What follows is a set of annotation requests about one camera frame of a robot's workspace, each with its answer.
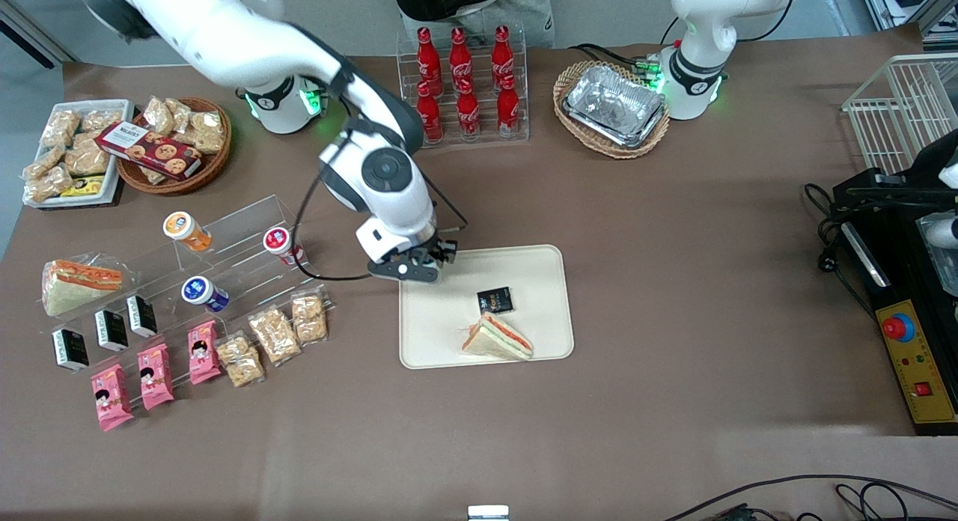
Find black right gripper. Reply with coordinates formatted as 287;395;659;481
368;239;459;284

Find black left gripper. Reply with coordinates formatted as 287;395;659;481
833;128;958;208

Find beige serving tray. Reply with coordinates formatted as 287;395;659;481
398;244;576;371

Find red gum bottle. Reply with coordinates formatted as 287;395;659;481
263;227;305;266

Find blue gum bottle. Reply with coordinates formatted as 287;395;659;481
182;276;230;314

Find orange gum bottle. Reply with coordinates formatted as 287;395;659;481
163;211;213;253

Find white plastic snack tray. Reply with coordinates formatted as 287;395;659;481
22;100;135;207

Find black snack pack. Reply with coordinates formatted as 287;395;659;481
126;295;159;338
94;310;129;353
477;286;514;314
52;328;90;372

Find wrapped triangle sandwich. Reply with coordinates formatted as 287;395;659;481
460;312;534;362
41;258;124;317

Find clear acrylic bottle rack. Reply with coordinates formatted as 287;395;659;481
395;23;530;150

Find red cola bottle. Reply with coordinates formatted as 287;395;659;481
417;81;444;144
417;27;442;88
497;74;521;138
449;28;474;86
491;25;516;82
457;79;481;140

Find clear bag of crackers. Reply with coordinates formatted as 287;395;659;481
66;141;112;177
216;332;266;389
22;147;67;179
166;98;197;132
247;305;302;367
144;96;177;136
79;111;124;134
187;111;227;153
290;289;330;346
25;165;74;197
41;109;82;147

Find black and yellow control box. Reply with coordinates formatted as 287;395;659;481
833;203;958;437

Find clear acrylic stepped display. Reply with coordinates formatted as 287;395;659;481
45;195;334;403

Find wicker basket with foil trays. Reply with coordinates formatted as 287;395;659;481
553;61;671;159

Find stack of foil trays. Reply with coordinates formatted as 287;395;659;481
563;64;667;149

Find wicker basket with snacks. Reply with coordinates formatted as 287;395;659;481
116;97;233;196

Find person in dark clothes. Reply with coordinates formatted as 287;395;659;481
389;0;556;49

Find pink snack packet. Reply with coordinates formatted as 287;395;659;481
187;320;223;386
137;343;175;411
91;364;135;432

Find dark red cookie box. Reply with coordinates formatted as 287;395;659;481
95;121;203;181

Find yellow snack packet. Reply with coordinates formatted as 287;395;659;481
60;175;106;198

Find white wire basket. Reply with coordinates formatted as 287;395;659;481
842;53;958;177

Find black control box cable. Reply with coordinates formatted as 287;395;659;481
803;183;876;320

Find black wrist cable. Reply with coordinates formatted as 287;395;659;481
290;128;375;282

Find aluminium frame equipment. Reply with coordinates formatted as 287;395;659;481
857;0;958;46

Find black left arm base cable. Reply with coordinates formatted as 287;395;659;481
569;42;653;71

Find black floor cables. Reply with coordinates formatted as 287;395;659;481
662;474;958;521

